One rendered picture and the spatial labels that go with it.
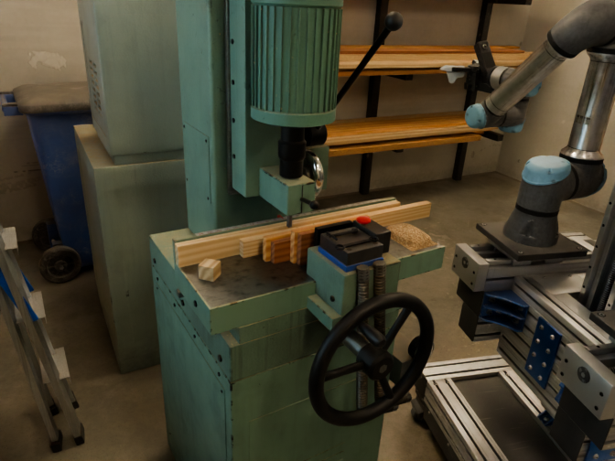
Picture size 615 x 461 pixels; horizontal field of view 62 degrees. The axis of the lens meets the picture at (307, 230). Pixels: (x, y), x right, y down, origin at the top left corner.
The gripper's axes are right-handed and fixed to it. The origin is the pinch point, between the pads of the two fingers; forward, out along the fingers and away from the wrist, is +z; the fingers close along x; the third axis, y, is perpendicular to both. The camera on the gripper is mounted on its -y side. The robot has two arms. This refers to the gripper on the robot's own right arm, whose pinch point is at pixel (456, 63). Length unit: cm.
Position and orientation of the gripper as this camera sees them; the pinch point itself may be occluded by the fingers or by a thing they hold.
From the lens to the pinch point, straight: 200.6
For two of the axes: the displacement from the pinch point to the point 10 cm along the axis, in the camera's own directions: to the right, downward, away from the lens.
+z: -4.6, -3.9, 8.0
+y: 0.7, 8.8, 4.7
